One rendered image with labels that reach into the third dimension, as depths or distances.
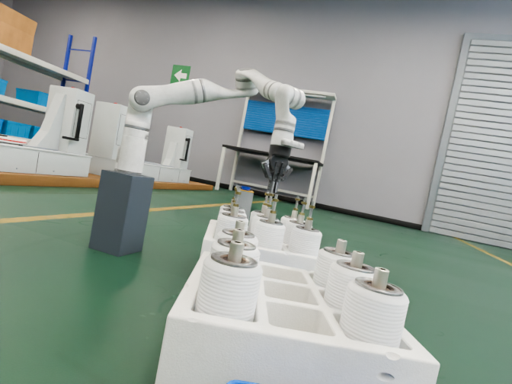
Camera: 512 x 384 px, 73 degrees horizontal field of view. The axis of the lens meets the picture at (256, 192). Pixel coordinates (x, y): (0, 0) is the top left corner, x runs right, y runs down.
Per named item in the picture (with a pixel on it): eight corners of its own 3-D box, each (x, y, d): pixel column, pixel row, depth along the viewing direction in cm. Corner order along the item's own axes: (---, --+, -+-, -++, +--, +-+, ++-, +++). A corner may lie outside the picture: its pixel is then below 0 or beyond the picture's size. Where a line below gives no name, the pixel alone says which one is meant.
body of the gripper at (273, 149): (283, 146, 124) (279, 172, 125) (264, 142, 119) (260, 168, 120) (297, 147, 118) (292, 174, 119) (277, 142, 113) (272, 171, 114)
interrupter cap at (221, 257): (207, 264, 51) (208, 260, 51) (212, 252, 59) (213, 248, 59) (257, 273, 51) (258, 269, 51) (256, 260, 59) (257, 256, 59)
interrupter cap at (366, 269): (341, 270, 64) (342, 267, 64) (331, 260, 71) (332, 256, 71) (382, 277, 64) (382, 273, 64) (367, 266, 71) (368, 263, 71)
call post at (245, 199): (223, 262, 146) (237, 190, 144) (223, 257, 153) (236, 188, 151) (240, 264, 146) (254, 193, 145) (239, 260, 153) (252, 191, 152)
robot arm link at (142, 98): (200, 76, 131) (196, 81, 140) (125, 86, 124) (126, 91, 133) (204, 100, 133) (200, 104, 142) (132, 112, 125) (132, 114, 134)
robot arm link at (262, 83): (286, 75, 124) (286, 99, 129) (250, 65, 145) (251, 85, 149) (264, 79, 121) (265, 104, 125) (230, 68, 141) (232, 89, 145)
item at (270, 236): (238, 273, 110) (249, 218, 109) (260, 272, 116) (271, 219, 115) (259, 285, 103) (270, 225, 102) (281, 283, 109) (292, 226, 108)
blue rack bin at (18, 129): (-20, 129, 506) (-18, 115, 505) (5, 133, 543) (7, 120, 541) (5, 135, 492) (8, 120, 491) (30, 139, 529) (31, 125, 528)
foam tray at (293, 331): (144, 439, 48) (167, 315, 47) (190, 319, 87) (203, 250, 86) (414, 483, 50) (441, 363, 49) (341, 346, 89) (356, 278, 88)
